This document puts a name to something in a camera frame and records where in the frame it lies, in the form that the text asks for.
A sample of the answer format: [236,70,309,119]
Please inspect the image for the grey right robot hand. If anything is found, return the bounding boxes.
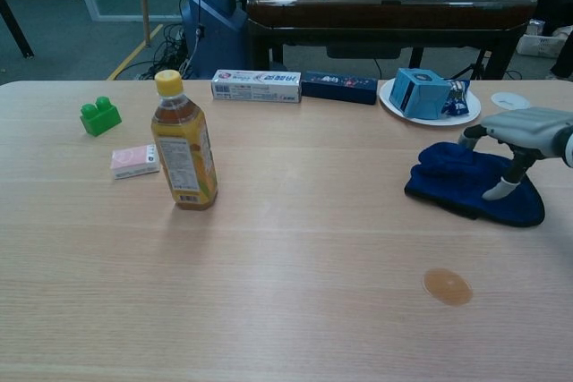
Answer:
[456,106,573,202]

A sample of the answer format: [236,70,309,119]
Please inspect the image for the dark blue cloth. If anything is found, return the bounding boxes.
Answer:
[404,140,546,225]

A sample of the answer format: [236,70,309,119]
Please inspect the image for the white round table grommet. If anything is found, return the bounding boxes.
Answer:
[491,91,532,110]

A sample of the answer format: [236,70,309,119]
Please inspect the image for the blue snack packet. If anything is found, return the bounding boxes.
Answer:
[440,79,471,117]

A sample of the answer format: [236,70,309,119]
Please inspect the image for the white round plate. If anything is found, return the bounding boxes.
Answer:
[379,79,483,126]

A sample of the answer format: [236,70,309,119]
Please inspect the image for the black tripod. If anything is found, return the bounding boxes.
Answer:
[449,48,490,81]

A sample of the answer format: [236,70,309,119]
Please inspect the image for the person leg black trousers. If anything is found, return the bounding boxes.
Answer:
[549,23,573,80]

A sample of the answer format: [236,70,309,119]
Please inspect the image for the white plastic basket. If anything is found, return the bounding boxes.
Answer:
[517,19,568,59]

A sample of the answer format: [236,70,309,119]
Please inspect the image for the light blue carton box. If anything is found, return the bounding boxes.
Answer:
[388,67,451,121]

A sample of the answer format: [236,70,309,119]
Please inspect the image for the dark wood mahjong table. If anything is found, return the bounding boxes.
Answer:
[245,0,538,81]

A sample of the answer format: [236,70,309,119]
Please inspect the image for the dark blue long box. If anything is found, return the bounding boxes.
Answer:
[300,70,379,106]

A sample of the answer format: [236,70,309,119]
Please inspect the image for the white toothpaste box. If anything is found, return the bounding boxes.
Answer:
[211,69,304,105]

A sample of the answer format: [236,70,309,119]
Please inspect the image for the tea bottle yellow cap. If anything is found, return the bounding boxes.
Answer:
[150,70,219,212]

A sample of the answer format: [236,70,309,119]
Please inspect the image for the pink small box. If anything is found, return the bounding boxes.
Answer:
[110,143,161,181]

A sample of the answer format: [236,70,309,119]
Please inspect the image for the wooden pole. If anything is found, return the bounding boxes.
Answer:
[137,0,151,47]

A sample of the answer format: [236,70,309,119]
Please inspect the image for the green toy brick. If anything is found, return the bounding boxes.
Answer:
[80,96,123,137]

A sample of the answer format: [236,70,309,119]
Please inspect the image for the black table leg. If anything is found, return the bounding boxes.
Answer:
[0,0,35,60]

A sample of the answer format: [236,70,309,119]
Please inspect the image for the floor cable bundle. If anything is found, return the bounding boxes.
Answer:
[132,23,194,81]

